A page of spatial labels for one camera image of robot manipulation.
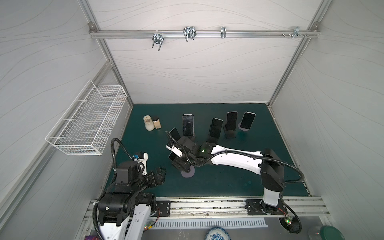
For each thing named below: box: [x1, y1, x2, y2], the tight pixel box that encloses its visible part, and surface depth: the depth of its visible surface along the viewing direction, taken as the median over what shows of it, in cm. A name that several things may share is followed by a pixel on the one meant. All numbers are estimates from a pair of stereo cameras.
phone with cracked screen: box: [182, 114, 194, 137], surface depth 97 cm
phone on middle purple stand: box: [168, 127, 181, 141], surface depth 84 cm
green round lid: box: [320, 225, 346, 240], surface depth 61 cm
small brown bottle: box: [153, 115, 162, 130], surface depth 102 cm
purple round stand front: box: [181, 165, 195, 178], surface depth 87 cm
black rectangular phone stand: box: [224, 124, 236, 139], surface depth 106 cm
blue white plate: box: [204, 226, 231, 240], surface depth 66 cm
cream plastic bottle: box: [143, 115, 155, 131], surface depth 103 cm
